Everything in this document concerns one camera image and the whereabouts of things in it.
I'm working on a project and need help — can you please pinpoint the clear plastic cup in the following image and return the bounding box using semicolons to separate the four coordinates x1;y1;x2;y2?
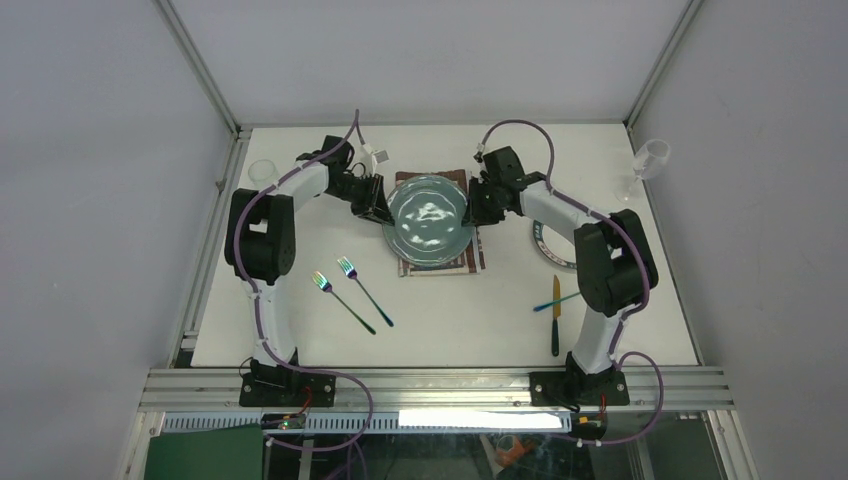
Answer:
247;159;280;191

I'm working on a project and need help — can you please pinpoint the white green-rimmed small plate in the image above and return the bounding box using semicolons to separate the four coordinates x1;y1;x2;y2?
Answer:
531;221;577;273

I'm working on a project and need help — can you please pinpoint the aluminium front rail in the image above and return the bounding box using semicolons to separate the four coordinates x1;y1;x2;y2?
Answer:
139;366;735;412

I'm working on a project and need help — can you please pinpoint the iridescent spoon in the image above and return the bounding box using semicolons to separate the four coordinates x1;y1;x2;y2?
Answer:
532;292;581;312

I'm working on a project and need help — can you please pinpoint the iridescent fork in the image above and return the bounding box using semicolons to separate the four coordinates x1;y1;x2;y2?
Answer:
337;257;395;327
311;271;376;335

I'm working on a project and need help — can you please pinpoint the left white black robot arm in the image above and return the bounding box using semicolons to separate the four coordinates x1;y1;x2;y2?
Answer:
224;135;394;406

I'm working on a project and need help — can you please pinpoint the large teal plate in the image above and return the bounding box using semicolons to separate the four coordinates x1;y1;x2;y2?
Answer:
383;174;473;268

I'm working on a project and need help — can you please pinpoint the clear wine glass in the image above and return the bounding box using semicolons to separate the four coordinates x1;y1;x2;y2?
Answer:
615;139;672;205

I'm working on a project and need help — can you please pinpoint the gold knife dark handle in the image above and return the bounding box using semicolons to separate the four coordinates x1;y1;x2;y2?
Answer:
551;275;562;357

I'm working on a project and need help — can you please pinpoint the brown striped placemat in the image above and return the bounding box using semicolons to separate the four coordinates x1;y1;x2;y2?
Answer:
395;169;486;278

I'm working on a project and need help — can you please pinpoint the orange object below table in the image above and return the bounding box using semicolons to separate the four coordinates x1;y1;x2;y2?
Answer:
495;435;536;468

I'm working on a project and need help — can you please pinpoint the white slotted cable duct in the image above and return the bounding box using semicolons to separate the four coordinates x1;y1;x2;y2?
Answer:
161;409;571;435

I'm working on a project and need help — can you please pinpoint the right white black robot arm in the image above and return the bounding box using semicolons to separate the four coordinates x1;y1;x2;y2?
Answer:
463;147;658;405

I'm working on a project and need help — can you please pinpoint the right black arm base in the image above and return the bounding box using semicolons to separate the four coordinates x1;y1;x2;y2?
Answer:
529;368;630;408

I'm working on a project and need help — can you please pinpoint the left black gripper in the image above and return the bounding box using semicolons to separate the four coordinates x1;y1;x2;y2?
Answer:
328;173;397;227

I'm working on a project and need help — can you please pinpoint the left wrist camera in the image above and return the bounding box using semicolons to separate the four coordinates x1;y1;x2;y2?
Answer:
362;150;389;174

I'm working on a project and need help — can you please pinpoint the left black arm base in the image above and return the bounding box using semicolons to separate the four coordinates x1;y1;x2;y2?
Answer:
238;366;336;408

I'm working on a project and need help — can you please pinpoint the green board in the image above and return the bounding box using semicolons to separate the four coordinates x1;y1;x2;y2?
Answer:
144;424;264;479

